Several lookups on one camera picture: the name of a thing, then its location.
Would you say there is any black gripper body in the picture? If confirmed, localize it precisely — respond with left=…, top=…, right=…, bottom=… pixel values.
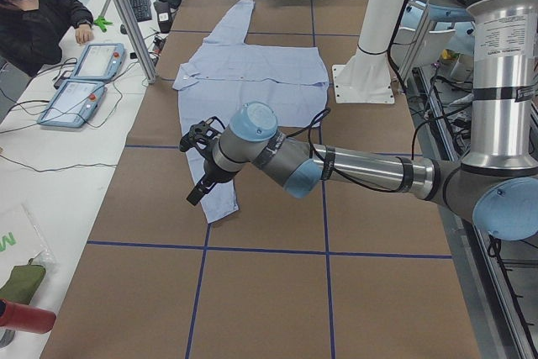
left=179, top=116, right=236, bottom=187

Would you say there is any light blue striped shirt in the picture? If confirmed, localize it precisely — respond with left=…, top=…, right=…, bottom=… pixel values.
left=173, top=0, right=329, bottom=223

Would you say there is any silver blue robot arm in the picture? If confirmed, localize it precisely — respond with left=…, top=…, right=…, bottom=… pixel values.
left=173, top=0, right=537, bottom=240

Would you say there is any person's hand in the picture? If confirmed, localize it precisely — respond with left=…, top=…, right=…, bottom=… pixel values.
left=75, top=24, right=94, bottom=45

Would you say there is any black keyboard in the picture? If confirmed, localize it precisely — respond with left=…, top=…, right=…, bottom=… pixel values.
left=129, top=0, right=152, bottom=22

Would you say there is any upper blue teach pendant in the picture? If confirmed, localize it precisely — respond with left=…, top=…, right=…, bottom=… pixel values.
left=71, top=43, right=126, bottom=82

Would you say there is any blue teach pendant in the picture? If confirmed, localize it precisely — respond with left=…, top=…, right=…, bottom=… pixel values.
left=37, top=80, right=106, bottom=129
left=71, top=43, right=126, bottom=82

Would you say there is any lower blue teach pendant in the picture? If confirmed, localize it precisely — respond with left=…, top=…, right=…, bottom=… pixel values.
left=37, top=80, right=106, bottom=129

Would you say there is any green plastic toy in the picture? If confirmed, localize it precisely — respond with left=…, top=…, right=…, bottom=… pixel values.
left=93, top=16, right=113, bottom=33

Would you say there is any clear plastic bag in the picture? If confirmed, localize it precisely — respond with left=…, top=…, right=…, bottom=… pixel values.
left=1, top=203, right=58, bottom=281

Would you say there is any green pouch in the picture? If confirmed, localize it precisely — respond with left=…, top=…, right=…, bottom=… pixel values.
left=1, top=264, right=46, bottom=304

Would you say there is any person in black jacket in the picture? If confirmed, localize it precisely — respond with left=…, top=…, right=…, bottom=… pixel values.
left=1, top=0, right=93, bottom=77

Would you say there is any red bottle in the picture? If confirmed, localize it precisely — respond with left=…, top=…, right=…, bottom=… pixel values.
left=1, top=299, right=56, bottom=334

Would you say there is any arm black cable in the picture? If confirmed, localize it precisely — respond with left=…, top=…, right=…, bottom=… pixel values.
left=289, top=107, right=421, bottom=193

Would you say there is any aluminium frame post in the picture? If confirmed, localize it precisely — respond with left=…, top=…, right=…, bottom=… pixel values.
left=113, top=0, right=156, bottom=84

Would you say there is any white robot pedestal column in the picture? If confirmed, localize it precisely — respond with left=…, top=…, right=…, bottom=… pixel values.
left=332, top=0, right=407, bottom=104

